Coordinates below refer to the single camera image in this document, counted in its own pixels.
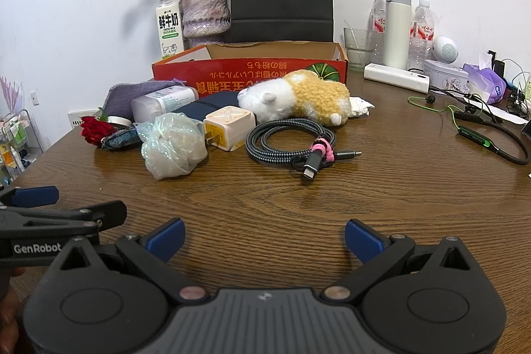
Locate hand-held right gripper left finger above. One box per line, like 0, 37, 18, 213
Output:
47, 218, 210, 306

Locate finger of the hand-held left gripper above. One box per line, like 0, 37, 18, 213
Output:
0, 186, 59, 208
0, 200, 127, 232

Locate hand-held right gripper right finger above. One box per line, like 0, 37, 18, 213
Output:
323, 219, 485, 304

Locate purple knitted cloth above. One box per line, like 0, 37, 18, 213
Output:
102, 78, 185, 115

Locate cream wall charger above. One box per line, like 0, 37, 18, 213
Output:
202, 106, 257, 152

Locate white yellow plush hamster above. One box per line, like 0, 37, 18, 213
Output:
237, 70, 350, 127

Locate orange cardboard box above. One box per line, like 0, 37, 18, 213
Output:
152, 41, 348, 93

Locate brown wooden desktop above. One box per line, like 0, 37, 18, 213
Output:
0, 66, 531, 299

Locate metal storage rack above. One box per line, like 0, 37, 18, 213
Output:
0, 109, 44, 189

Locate blue patterned pouch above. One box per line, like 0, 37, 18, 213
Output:
100, 126, 144, 151

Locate red artificial rose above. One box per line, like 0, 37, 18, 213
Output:
80, 115, 119, 147

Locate iridescent crumpled plastic wrap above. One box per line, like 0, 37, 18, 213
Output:
136, 112, 208, 181

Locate purple dried grass bunch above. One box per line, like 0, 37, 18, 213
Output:
0, 76, 22, 115

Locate white plastic bottle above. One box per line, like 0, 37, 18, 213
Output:
131, 86, 200, 123

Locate crumpled white tissue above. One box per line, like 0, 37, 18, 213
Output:
348, 97, 376, 118

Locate navy zip case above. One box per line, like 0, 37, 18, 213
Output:
172, 91, 250, 122

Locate green black neckband earphones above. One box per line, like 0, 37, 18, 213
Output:
408, 95, 531, 165

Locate white power bank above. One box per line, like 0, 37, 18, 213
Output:
364, 64, 430, 94

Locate white oval tin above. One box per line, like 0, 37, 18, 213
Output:
424, 59, 469, 91

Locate clear glass cup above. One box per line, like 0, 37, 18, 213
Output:
343, 27, 376, 73

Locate purple tissue pack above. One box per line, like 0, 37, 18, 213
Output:
462, 63, 507, 105

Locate white green milk carton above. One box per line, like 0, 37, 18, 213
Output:
155, 0, 185, 60

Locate white round speaker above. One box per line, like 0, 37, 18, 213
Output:
432, 36, 459, 62

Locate white thermos flask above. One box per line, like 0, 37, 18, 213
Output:
382, 0, 412, 70

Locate clear water bottle red label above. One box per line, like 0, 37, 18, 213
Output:
409, 0, 435, 72
369, 0, 388, 66

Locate black stand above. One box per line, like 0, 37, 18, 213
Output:
487, 50, 505, 82

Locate purple ceramic vase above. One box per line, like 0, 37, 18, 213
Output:
181, 0, 231, 38

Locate pink cable tie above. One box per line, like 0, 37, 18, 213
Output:
310, 136, 335, 166

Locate grey braided cable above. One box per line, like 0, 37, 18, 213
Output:
246, 119, 362, 181

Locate tangle of cables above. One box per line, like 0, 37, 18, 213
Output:
500, 59, 531, 118

